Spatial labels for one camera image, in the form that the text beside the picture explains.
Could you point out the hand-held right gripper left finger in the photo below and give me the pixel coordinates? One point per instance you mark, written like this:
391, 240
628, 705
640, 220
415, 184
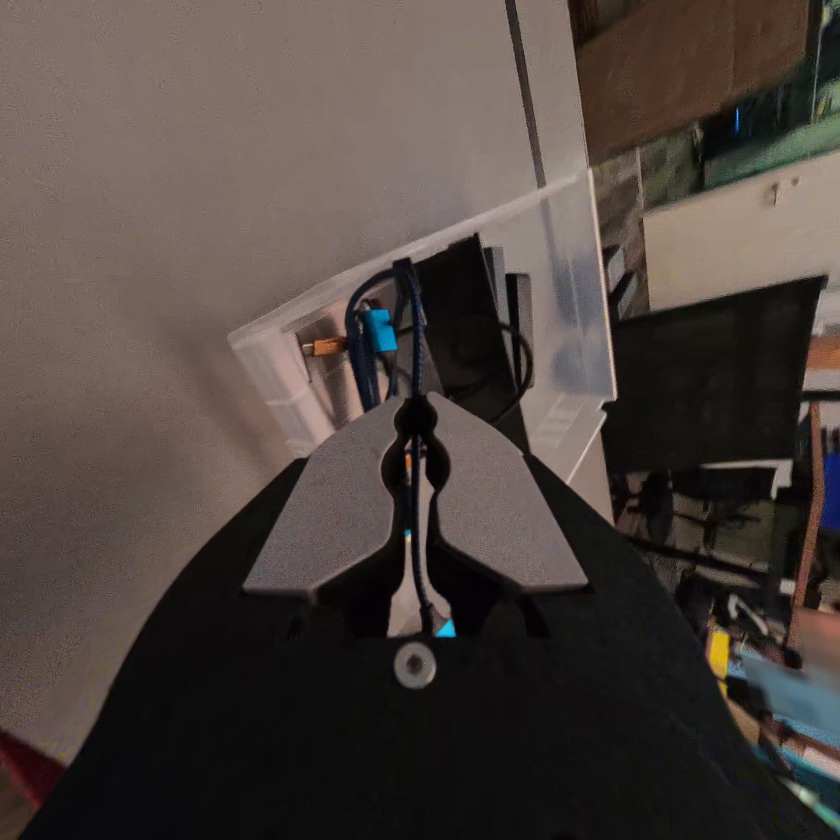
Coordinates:
321, 518

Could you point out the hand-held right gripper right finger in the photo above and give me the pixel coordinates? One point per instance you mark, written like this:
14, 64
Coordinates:
512, 518

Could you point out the black multi-port USB hub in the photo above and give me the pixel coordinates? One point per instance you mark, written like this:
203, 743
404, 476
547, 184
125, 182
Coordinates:
456, 315

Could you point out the clear plastic bin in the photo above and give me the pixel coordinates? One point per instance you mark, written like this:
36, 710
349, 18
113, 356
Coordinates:
571, 295

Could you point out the white door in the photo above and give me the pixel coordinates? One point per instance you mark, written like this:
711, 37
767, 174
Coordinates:
722, 249

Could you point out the red plastic object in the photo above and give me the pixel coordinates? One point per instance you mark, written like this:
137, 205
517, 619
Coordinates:
19, 764

